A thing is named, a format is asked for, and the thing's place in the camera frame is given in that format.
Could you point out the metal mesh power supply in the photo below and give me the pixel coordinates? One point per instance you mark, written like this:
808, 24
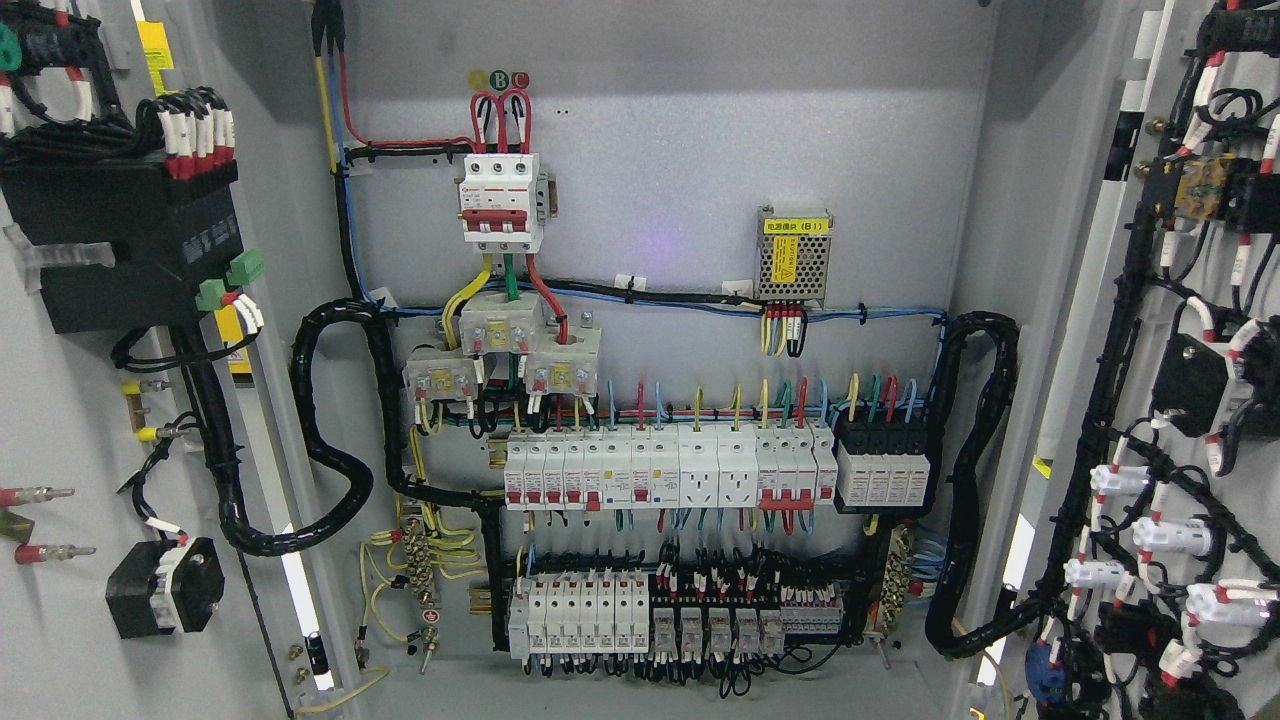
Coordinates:
794, 248

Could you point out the grey current transformer block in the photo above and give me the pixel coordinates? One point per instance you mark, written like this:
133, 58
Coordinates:
492, 325

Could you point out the white breaker and socket row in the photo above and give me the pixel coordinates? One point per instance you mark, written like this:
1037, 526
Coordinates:
715, 466

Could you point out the grey cabinet door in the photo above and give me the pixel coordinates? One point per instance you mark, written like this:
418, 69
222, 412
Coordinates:
1114, 528
280, 636

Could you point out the lower relay terminal row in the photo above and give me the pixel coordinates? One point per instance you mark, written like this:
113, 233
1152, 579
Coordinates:
674, 616

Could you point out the brass ground terminal bar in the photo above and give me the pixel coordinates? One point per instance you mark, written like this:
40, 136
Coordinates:
424, 640

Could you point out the white red main breaker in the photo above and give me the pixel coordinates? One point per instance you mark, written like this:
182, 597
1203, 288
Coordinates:
502, 208

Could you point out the black surge protector block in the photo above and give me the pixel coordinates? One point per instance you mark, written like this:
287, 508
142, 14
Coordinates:
882, 467

